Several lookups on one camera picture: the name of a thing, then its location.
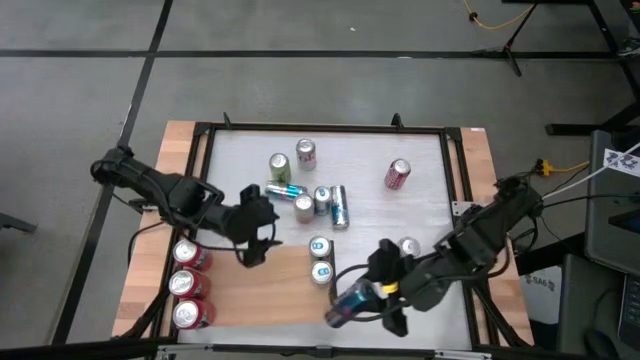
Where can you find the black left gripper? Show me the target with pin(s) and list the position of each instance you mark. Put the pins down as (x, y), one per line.
(247, 220)

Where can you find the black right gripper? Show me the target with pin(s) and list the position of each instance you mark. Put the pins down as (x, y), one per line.
(425, 280)

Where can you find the blue silver Red Bull can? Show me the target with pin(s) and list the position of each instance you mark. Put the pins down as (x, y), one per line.
(352, 302)
(321, 273)
(320, 247)
(340, 207)
(322, 199)
(286, 191)

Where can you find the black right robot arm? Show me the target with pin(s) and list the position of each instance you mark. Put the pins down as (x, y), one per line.
(490, 225)

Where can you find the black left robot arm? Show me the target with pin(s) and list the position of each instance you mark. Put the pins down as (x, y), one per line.
(165, 187)

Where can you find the wooden shelf board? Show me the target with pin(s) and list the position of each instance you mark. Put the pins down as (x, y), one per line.
(270, 295)

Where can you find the silver Diet Coke can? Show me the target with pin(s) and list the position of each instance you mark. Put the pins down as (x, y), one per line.
(410, 245)

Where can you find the white red Spindrift can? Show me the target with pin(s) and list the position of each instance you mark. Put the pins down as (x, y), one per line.
(304, 207)

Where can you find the green soda can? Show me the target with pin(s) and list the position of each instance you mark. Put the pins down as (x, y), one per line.
(280, 168)

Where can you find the silver can with red print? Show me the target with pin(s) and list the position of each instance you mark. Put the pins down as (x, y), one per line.
(305, 154)

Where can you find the white printed box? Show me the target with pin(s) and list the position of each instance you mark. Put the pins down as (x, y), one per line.
(540, 300)

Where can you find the grey cabinet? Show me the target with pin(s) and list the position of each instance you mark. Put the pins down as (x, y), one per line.
(607, 225)

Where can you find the dark screen device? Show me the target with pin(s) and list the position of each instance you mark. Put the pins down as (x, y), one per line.
(631, 310)

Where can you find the black floor stand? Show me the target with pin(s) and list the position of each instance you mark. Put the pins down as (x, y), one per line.
(15, 222)

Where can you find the white marker paper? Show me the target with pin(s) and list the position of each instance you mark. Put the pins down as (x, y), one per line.
(620, 161)

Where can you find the black tripod stand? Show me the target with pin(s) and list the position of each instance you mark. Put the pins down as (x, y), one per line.
(509, 50)

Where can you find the black shelf side frame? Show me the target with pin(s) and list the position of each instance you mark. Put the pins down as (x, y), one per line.
(333, 260)

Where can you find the white metal bracket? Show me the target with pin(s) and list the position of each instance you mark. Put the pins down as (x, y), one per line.
(457, 207)

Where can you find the black metal table frame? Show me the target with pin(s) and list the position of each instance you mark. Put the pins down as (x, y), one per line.
(325, 128)

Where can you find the black desk frame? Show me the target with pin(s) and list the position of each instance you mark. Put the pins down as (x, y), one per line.
(575, 129)

